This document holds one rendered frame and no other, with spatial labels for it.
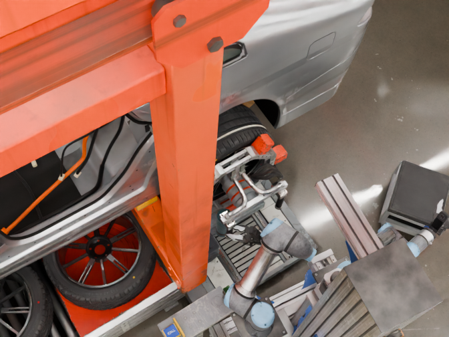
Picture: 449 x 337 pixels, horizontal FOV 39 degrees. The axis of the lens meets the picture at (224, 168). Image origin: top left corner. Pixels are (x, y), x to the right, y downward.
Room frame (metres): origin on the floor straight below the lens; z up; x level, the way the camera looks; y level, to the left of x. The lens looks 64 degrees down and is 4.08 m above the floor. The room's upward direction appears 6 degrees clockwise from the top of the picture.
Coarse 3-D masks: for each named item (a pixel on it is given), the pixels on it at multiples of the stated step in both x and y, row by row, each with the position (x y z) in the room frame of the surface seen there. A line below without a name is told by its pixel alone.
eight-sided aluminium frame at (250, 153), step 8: (240, 152) 1.53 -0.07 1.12; (248, 152) 1.54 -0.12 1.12; (256, 152) 1.55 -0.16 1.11; (272, 152) 1.62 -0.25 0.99; (224, 160) 1.47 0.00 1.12; (232, 160) 1.49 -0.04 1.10; (240, 160) 1.48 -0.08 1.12; (248, 160) 1.50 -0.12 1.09; (264, 160) 1.64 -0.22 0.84; (272, 160) 1.61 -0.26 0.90; (216, 168) 1.42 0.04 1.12; (224, 168) 1.43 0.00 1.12; (232, 168) 1.44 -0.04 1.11; (216, 176) 1.39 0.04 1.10; (256, 184) 1.56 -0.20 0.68; (216, 200) 1.46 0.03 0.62; (224, 200) 1.48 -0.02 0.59; (216, 208) 1.40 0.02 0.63
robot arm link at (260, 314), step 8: (256, 304) 0.75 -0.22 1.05; (264, 304) 0.75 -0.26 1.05; (248, 312) 0.71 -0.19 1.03; (256, 312) 0.71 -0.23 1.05; (264, 312) 0.72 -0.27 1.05; (272, 312) 0.72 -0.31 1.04; (248, 320) 0.68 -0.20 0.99; (256, 320) 0.67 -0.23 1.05; (264, 320) 0.68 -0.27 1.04; (272, 320) 0.69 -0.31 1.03; (256, 328) 0.66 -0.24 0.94; (264, 328) 0.66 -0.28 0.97
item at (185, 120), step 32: (192, 64) 0.93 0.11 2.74; (160, 96) 0.95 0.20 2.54; (192, 96) 0.93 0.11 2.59; (160, 128) 0.96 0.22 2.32; (192, 128) 0.93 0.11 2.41; (160, 160) 0.98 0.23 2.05; (192, 160) 0.93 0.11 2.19; (160, 192) 1.01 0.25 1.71; (192, 192) 0.93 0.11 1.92; (192, 224) 0.93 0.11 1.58; (192, 256) 0.93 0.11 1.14; (192, 288) 0.93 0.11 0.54
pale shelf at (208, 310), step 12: (216, 288) 0.97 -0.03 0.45; (204, 300) 0.89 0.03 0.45; (216, 300) 0.90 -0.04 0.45; (180, 312) 0.81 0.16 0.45; (192, 312) 0.81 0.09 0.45; (204, 312) 0.82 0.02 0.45; (216, 312) 0.83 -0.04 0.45; (228, 312) 0.83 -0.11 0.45; (168, 324) 0.73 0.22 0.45; (180, 324) 0.74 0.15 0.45; (192, 324) 0.74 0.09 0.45; (204, 324) 0.75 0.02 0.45; (180, 336) 0.67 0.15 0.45; (192, 336) 0.68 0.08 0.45
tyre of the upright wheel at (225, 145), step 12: (240, 108) 1.81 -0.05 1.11; (228, 120) 1.69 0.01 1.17; (240, 120) 1.71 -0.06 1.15; (252, 120) 1.75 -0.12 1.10; (228, 132) 1.61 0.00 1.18; (240, 132) 1.63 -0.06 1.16; (252, 132) 1.65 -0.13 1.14; (264, 132) 1.69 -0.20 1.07; (216, 144) 1.54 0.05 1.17; (228, 144) 1.54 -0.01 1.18; (240, 144) 1.57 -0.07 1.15; (216, 156) 1.48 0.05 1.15
